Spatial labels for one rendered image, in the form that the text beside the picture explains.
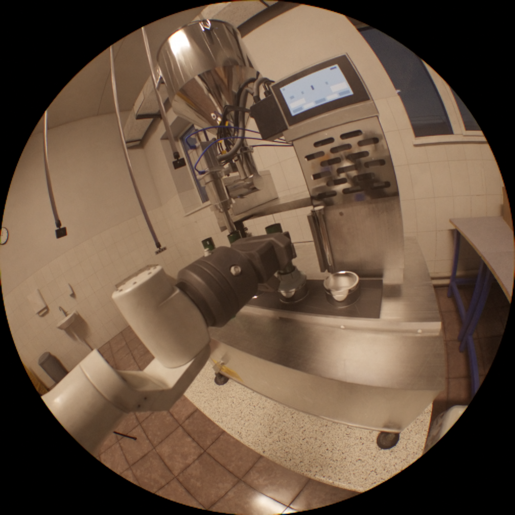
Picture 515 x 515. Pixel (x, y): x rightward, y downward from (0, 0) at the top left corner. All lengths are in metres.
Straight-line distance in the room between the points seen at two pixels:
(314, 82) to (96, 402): 0.48
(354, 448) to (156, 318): 0.48
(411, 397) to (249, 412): 0.43
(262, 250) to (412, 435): 0.53
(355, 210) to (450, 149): 1.65
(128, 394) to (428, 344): 0.35
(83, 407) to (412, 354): 0.35
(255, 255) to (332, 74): 0.33
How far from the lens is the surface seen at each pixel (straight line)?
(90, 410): 0.18
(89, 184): 4.13
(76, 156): 4.45
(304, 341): 0.32
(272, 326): 0.36
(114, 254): 3.82
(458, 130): 2.43
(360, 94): 0.35
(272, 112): 0.42
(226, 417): 0.61
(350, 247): 0.37
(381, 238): 0.36
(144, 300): 0.18
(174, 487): 1.61
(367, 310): 0.33
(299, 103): 0.37
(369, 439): 0.52
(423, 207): 1.85
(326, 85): 0.36
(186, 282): 0.21
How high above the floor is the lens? 1.26
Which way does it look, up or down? 18 degrees down
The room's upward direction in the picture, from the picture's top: 20 degrees counter-clockwise
